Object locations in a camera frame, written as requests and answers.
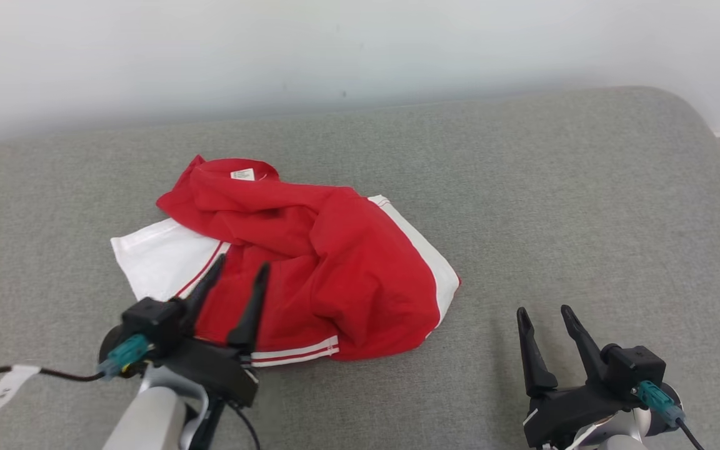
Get red shorts with white stripes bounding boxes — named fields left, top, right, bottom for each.
left=192, top=186, right=462, bottom=368

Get black cable with teal plug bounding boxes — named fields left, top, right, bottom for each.
left=0, top=334, right=150, bottom=450
left=634, top=381, right=708, bottom=450

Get thin black cable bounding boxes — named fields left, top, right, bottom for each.
left=227, top=402, right=262, bottom=450

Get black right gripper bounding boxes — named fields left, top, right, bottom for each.
left=516, top=304, right=634, bottom=448

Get white cable tag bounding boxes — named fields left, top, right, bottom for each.
left=0, top=364, right=43, bottom=413

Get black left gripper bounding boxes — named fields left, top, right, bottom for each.
left=146, top=253, right=272, bottom=409

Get red shirt with white sleeves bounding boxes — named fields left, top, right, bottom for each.
left=110, top=155, right=373, bottom=302

